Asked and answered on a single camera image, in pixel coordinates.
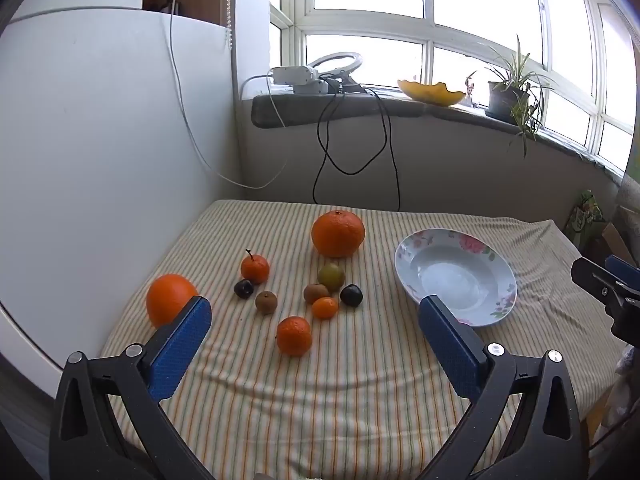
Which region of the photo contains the striped table cloth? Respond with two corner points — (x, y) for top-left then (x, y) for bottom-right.
(100, 199), (621, 480)

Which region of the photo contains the large orange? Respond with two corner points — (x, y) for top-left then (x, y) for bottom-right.
(311, 210), (366, 259)

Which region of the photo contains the mandarin with stem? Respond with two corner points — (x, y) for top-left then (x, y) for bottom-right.
(240, 248), (271, 285)

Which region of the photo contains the green plum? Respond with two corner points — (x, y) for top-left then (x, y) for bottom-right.
(318, 262), (346, 292)

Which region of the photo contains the white ring light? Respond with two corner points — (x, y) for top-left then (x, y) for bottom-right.
(307, 51), (363, 80)

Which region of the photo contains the round orange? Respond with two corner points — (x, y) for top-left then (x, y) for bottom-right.
(146, 274), (199, 330)

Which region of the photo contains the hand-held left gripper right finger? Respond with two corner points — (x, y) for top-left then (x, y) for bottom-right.
(415, 295), (583, 480)

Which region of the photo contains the small mandarin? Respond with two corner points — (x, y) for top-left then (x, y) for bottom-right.
(312, 297), (339, 320)

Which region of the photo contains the black cable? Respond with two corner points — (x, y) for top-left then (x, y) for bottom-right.
(312, 80), (401, 212)

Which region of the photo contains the black adapter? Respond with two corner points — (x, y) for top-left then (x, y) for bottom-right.
(327, 77), (367, 95)

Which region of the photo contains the potted spider plant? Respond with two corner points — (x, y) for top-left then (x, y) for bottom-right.
(465, 35), (557, 158)

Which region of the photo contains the white cable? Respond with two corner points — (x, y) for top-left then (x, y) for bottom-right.
(169, 0), (291, 190)

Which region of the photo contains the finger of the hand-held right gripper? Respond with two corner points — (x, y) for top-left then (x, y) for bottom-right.
(571, 257), (640, 312)
(605, 255), (640, 287)

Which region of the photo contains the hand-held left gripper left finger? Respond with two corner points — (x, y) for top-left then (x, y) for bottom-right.
(48, 296), (216, 480)

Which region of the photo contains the cardboard box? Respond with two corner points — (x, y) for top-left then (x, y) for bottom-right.
(599, 222), (638, 267)

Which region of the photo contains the white electronic device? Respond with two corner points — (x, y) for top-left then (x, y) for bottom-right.
(270, 66), (328, 95)

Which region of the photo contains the white cabinet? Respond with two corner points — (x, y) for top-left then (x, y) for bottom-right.
(0, 7), (246, 396)

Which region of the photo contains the white window frame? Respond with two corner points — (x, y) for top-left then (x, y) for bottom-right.
(270, 0), (640, 161)

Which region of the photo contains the grey window sill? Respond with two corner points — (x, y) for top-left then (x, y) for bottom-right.
(251, 87), (626, 181)

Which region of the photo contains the green carton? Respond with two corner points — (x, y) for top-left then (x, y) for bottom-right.
(567, 190), (606, 247)

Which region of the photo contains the white floral bowl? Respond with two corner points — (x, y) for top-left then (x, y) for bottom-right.
(394, 228), (518, 328)

